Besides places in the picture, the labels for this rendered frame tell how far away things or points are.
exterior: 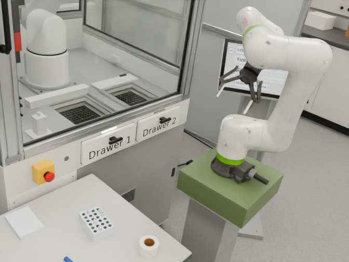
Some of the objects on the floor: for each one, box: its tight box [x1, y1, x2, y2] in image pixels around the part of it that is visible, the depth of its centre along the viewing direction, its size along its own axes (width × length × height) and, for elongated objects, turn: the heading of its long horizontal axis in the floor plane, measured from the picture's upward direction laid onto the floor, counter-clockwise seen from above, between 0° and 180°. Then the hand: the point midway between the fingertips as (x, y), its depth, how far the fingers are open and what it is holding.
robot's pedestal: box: [179, 190, 240, 262], centre depth 187 cm, size 30×30×76 cm
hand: (231, 103), depth 159 cm, fingers open, 13 cm apart
